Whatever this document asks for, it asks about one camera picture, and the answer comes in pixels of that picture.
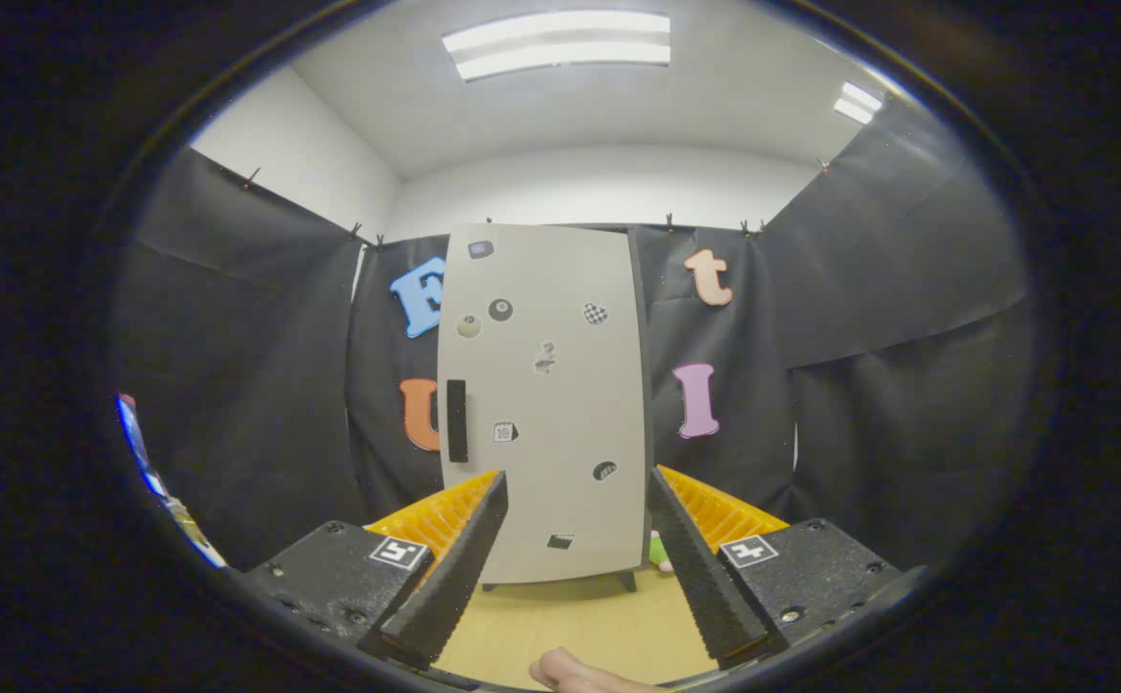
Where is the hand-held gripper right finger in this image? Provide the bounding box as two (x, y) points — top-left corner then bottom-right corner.
(648, 464), (929, 672)

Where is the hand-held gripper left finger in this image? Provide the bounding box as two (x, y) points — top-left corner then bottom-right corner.
(231, 469), (510, 673)

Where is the grey shoe cabinet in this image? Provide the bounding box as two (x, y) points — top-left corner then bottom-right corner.
(437, 221), (659, 594)

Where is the grey shoe cabinet door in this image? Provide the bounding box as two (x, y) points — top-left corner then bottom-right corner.
(437, 223), (650, 585)

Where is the cluttered white side table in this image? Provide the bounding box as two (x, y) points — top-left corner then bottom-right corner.
(167, 496), (230, 569)

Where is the black backdrop cloth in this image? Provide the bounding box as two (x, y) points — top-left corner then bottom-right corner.
(110, 115), (1037, 574)

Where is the small ceiling light panel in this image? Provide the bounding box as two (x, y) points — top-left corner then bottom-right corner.
(832, 81), (885, 126)

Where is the large ceiling light panel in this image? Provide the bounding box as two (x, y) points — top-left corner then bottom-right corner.
(442, 10), (673, 83)

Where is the colourful wall poster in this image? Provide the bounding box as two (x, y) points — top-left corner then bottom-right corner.
(117, 393), (171, 501)

